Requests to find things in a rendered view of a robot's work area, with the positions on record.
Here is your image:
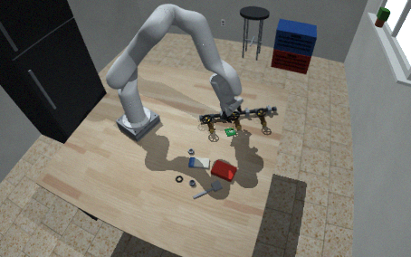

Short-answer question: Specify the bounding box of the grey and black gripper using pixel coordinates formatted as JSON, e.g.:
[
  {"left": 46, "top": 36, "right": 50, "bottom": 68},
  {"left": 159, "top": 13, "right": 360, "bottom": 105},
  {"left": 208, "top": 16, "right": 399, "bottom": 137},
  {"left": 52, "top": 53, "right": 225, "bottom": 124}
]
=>
[{"left": 220, "top": 102, "right": 242, "bottom": 123}]

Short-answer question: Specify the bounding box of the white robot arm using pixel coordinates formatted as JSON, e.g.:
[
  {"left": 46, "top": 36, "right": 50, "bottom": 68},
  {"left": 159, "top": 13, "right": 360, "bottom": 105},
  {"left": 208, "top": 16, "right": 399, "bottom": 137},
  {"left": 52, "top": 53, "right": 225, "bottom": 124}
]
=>
[{"left": 106, "top": 4, "right": 244, "bottom": 129}]

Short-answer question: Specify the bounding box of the red rectangular block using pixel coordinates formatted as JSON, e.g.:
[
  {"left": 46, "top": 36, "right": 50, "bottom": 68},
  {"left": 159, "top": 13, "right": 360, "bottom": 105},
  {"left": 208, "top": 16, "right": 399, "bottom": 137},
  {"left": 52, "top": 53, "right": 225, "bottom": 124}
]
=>
[{"left": 211, "top": 160, "right": 237, "bottom": 182}]

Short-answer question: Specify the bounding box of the green tag with gold chain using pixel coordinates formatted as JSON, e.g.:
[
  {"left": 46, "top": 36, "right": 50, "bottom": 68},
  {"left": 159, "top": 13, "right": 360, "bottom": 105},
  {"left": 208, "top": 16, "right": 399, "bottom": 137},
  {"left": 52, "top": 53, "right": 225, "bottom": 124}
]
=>
[{"left": 225, "top": 126, "right": 236, "bottom": 137}]

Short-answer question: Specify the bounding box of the dark grey pipe with tee junction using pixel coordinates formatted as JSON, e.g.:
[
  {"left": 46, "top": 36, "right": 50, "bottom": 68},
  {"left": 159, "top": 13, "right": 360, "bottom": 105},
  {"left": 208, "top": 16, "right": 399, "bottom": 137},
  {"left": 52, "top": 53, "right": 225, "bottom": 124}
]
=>
[{"left": 199, "top": 105, "right": 277, "bottom": 133}]

